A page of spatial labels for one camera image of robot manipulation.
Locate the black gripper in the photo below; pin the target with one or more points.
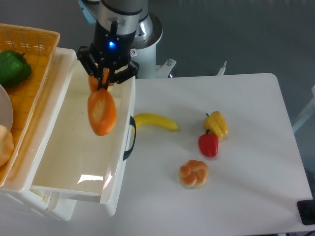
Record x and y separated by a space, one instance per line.
108 60

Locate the long orange bread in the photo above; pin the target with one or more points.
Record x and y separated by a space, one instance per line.
102 112

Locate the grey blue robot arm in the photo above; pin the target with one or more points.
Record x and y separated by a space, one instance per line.
126 12

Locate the upper white drawer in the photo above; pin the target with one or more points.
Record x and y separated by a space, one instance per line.
79 164

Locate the white drawer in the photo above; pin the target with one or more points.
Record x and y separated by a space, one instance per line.
55 205
79 164

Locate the white drawer cabinet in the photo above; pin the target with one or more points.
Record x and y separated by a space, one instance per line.
16 193

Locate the bread bun in basket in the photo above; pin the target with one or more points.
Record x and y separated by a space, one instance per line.
6 145

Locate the lower white drawer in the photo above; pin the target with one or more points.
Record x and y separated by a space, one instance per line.
55 205

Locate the round knotted bread roll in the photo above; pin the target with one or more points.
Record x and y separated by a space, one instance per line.
193 174

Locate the yellow banana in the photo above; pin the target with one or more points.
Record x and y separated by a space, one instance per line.
156 120

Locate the yellow woven basket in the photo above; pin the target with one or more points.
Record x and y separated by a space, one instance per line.
39 46

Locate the green bell pepper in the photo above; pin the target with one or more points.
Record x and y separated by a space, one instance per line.
14 68

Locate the white plate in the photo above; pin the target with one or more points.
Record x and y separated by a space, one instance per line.
6 110

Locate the yellow bell pepper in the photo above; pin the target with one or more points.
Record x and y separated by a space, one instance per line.
216 124

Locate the red bell pepper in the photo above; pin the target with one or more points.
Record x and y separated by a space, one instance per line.
208 144

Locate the white object at right edge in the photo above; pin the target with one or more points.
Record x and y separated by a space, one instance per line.
305 114

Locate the black device at edge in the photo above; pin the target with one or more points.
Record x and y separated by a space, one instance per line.
306 210

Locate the black drawer handle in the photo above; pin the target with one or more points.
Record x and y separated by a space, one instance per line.
132 138

